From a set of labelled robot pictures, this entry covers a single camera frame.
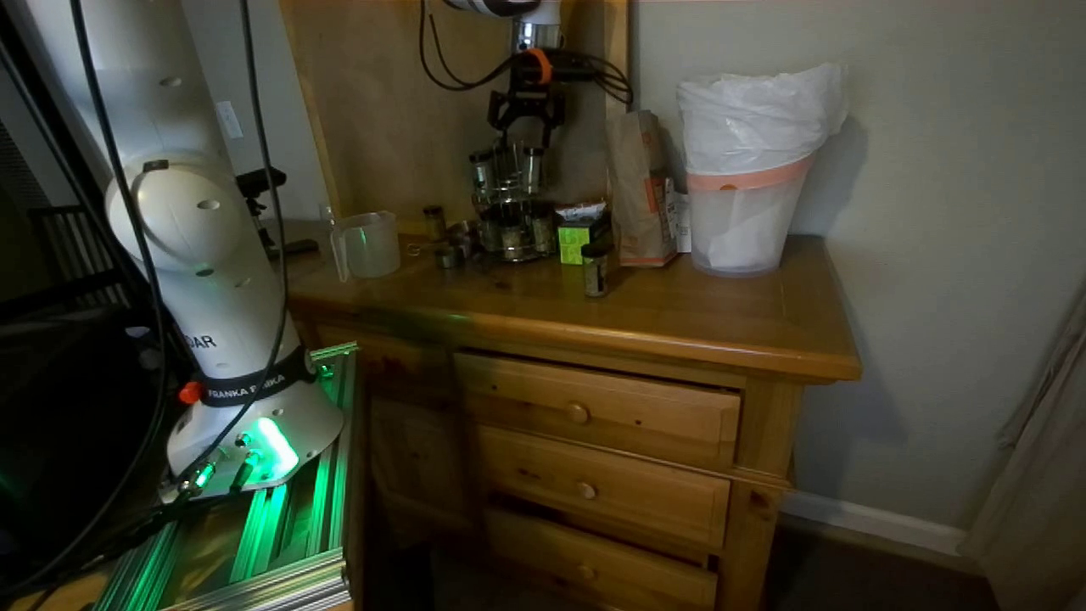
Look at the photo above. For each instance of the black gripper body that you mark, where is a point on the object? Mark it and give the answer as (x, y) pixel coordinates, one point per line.
(529, 107)

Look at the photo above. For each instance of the large wooden board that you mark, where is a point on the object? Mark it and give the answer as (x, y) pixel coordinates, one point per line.
(375, 104)

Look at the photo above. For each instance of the white trash bag liner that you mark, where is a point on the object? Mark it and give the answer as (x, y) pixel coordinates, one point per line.
(757, 112)

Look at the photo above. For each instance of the small green box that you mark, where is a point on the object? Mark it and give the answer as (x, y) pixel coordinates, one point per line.
(576, 240)

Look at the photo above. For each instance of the white plastic trash bin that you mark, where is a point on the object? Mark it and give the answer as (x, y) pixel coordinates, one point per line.
(742, 225)

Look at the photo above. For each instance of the wooden dresser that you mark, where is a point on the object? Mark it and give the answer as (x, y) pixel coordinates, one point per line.
(681, 308)

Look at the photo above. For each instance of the white light switch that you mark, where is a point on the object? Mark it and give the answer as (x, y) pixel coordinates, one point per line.
(228, 121)

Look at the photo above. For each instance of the glass spice jar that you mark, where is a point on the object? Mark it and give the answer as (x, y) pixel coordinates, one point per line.
(522, 243)
(488, 175)
(543, 232)
(599, 271)
(532, 166)

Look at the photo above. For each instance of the white baseboard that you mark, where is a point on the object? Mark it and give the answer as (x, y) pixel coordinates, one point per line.
(869, 526)

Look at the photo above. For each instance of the black camera stand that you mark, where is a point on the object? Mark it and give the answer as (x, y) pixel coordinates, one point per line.
(262, 189)

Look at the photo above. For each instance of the clear plastic measuring jug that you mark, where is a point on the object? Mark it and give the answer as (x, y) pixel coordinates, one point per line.
(369, 243)

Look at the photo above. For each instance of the brown paper bag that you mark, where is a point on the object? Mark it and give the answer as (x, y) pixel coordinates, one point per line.
(638, 189)

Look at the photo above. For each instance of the wooden dresser drawer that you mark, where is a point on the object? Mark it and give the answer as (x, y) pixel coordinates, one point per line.
(606, 490)
(599, 564)
(599, 408)

